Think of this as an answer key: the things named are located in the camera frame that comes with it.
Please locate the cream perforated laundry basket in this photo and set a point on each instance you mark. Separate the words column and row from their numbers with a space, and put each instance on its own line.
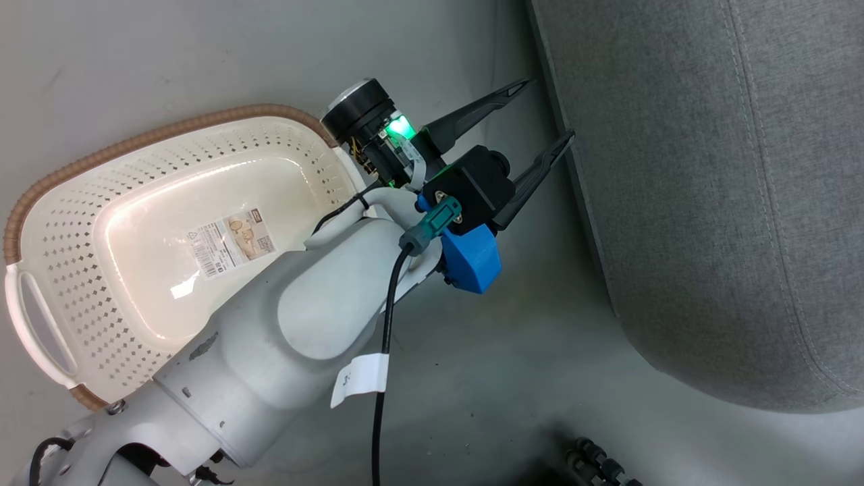
column 135, row 169

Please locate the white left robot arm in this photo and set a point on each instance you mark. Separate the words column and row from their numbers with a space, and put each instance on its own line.
column 304, row 317

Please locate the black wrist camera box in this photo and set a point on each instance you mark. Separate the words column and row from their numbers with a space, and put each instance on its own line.
column 472, row 182

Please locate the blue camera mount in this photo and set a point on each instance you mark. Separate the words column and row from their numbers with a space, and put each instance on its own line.
column 472, row 260

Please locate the paper label sticker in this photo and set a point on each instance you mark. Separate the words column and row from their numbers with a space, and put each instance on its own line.
column 229, row 243

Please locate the grey fabric sofa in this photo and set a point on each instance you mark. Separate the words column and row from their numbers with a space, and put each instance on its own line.
column 709, row 169

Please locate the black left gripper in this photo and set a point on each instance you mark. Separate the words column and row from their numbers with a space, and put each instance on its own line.
column 368, row 125

